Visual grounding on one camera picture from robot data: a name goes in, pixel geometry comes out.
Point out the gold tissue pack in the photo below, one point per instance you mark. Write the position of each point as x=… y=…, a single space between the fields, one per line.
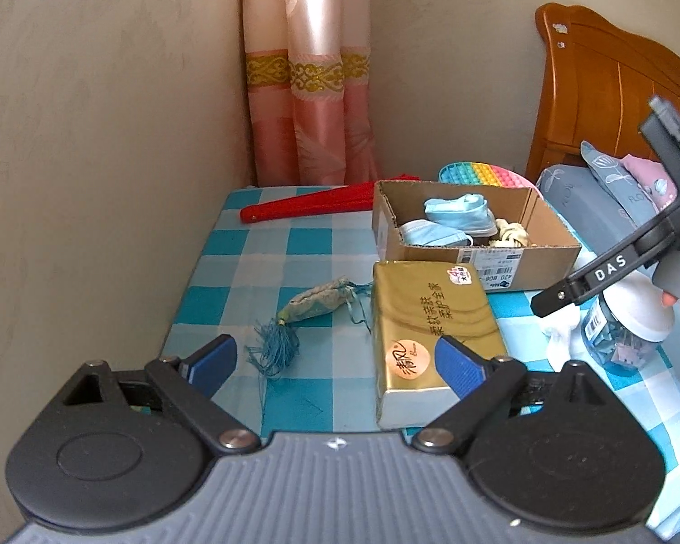
x=419 y=317

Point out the blue checked tablecloth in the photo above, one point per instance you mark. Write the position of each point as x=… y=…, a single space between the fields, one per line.
x=232 y=238

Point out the brown fuzzy scrunchie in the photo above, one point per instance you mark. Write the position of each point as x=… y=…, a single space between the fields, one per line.
x=479 y=236

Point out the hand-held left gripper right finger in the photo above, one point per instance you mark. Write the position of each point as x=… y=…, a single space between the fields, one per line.
x=459 y=368

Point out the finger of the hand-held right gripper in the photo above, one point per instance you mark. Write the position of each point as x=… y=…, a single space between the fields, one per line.
x=606 y=272

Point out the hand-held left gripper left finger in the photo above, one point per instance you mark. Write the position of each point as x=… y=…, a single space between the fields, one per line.
x=212 y=362

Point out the cardboard box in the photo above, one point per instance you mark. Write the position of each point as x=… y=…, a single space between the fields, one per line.
x=430 y=266

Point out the rainbow pop bubble toy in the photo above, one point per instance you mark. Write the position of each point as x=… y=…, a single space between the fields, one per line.
x=487 y=174

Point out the pink pillow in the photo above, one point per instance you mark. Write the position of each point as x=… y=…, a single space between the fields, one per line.
x=651 y=175

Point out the light blue face mask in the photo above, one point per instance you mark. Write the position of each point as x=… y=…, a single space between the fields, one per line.
x=459 y=209
x=430 y=235

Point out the green sachet with blue tassel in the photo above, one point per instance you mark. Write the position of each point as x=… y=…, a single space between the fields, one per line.
x=317 y=306

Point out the clear jar with white lid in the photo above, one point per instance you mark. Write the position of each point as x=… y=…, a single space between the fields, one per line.
x=606 y=334

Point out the pink patterned curtain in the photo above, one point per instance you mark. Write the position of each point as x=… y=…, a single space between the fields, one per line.
x=311 y=124

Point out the wooden headboard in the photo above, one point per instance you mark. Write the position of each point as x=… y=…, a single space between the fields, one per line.
x=600 y=96

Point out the white cloth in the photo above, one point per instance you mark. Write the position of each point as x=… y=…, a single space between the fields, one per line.
x=561 y=345

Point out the grey-blue floral pillow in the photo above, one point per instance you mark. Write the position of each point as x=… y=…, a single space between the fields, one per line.
x=612 y=181

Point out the red folding fan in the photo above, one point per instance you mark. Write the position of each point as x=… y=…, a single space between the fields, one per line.
x=306 y=204

